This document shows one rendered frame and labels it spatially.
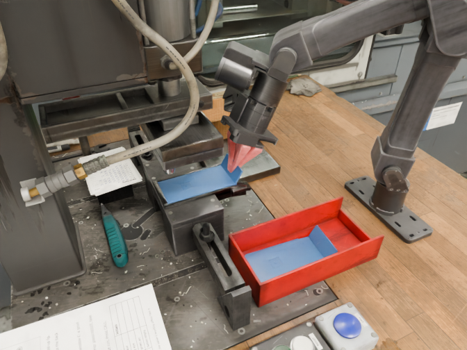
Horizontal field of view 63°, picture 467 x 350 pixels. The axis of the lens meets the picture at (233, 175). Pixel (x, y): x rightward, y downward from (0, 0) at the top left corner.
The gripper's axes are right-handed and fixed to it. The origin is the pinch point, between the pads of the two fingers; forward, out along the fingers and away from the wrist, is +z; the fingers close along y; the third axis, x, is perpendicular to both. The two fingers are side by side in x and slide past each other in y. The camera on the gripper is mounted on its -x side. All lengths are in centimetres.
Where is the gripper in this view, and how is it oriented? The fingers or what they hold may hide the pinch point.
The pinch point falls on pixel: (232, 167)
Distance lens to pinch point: 76.1
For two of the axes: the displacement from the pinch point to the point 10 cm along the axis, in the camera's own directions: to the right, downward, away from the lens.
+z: -3.9, 8.4, 3.7
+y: -8.2, -1.3, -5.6
